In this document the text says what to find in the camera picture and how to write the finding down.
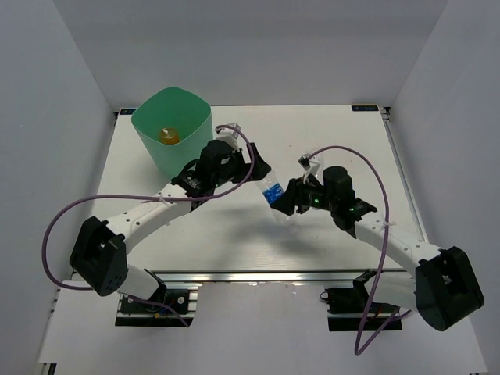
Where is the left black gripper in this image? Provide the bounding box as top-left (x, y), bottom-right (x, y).
top-left (212, 142), bottom-right (270, 188)

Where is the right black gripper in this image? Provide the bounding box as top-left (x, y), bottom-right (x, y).
top-left (270, 173), bottom-right (337, 216)

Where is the crushed blue label bottle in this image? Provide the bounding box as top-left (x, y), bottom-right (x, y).
top-left (255, 170), bottom-right (297, 229)

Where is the orange plastic bottle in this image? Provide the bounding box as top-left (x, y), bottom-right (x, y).
top-left (159, 127), bottom-right (180, 145)

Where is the clear unlabelled plastic bottle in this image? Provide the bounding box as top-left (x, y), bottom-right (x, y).
top-left (305, 147), bottom-right (324, 175)

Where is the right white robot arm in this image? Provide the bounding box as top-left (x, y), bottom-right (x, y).
top-left (270, 166), bottom-right (484, 331)

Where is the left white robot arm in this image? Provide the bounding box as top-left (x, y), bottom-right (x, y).
top-left (70, 140), bottom-right (271, 312)

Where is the green plastic bin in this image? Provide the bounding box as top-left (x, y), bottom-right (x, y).
top-left (131, 87), bottom-right (213, 179)

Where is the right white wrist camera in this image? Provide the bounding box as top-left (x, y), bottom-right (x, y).
top-left (298, 154), bottom-right (323, 184)

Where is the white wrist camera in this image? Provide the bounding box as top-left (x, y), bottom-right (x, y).
top-left (215, 123), bottom-right (241, 150)
top-left (298, 154), bottom-right (323, 184)

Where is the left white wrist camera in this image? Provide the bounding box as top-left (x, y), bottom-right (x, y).
top-left (215, 123), bottom-right (241, 150)

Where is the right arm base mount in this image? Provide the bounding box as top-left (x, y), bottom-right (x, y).
top-left (320, 270), bottom-right (396, 332)

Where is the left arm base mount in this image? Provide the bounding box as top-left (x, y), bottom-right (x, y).
top-left (115, 270), bottom-right (200, 328)

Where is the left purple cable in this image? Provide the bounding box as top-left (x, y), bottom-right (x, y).
top-left (41, 123), bottom-right (257, 327)

